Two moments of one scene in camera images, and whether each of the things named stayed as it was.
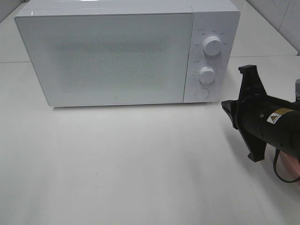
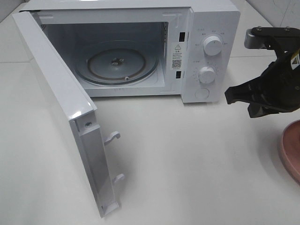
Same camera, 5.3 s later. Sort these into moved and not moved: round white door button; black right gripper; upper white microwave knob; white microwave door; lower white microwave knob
Moved: black right gripper; white microwave door
Not moved: upper white microwave knob; round white door button; lower white microwave knob
